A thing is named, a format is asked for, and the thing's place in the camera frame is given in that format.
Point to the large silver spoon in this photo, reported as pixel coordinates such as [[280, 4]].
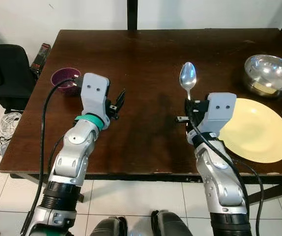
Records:
[[187, 74]]

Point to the purple bowl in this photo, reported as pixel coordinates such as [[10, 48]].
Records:
[[62, 78]]

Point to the steel bowl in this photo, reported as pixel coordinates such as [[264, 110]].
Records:
[[271, 71]]

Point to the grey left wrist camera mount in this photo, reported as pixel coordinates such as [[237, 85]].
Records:
[[95, 91]]

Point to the yellow plate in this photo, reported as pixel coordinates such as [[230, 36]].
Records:
[[259, 132]]

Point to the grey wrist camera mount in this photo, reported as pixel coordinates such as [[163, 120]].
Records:
[[95, 91], [218, 110]]

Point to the black chair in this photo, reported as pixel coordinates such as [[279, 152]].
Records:
[[6, 73]]

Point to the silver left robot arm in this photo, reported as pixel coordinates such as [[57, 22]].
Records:
[[72, 157]]

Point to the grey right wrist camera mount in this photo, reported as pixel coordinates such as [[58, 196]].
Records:
[[218, 110]]

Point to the robot right leg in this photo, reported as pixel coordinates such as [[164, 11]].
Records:
[[170, 223]]

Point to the red and black object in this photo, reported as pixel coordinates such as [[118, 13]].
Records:
[[40, 56]]

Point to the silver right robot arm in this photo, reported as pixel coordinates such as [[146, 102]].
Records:
[[219, 182]]

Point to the black wall post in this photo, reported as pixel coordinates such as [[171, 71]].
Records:
[[132, 14]]

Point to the dark wooden table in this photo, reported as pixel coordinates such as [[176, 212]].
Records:
[[146, 59]]

